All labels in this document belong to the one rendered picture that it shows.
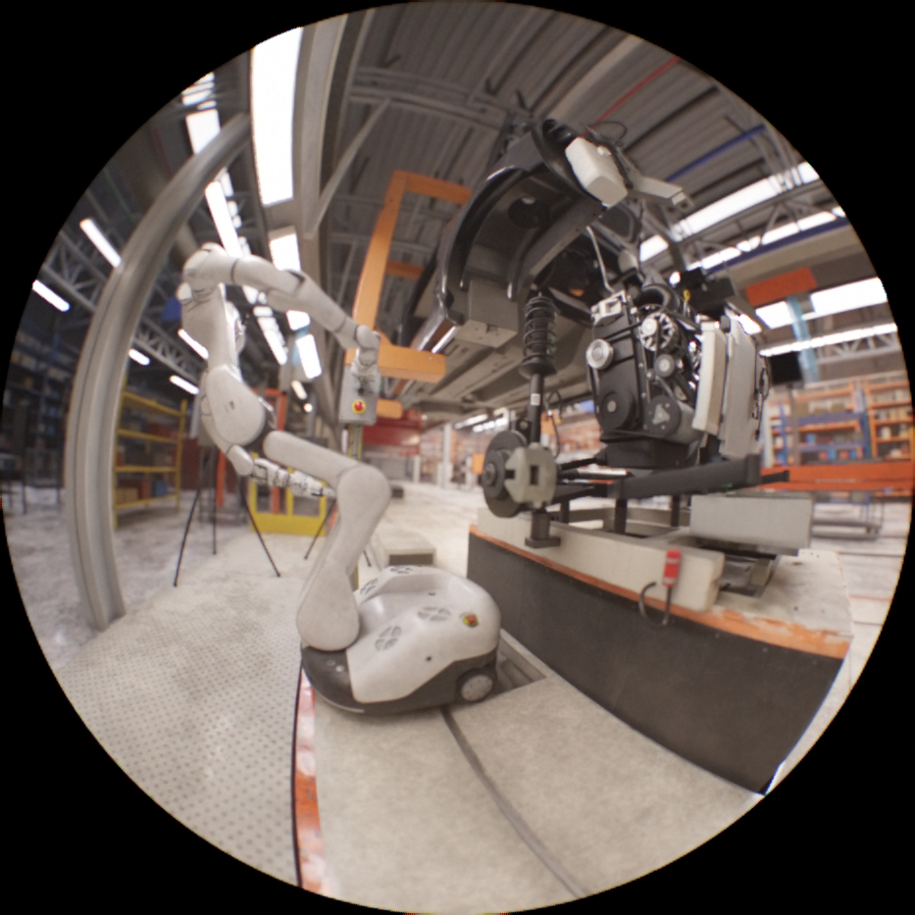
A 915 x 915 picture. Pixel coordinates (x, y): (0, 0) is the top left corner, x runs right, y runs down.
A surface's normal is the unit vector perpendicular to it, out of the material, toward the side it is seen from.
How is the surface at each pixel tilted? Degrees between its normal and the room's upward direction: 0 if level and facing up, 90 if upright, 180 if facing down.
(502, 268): 128
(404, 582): 73
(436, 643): 90
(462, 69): 180
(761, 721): 90
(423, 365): 90
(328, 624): 89
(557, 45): 180
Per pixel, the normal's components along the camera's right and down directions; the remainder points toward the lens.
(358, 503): 0.40, -0.04
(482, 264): 0.27, 0.55
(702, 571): -0.93, -0.07
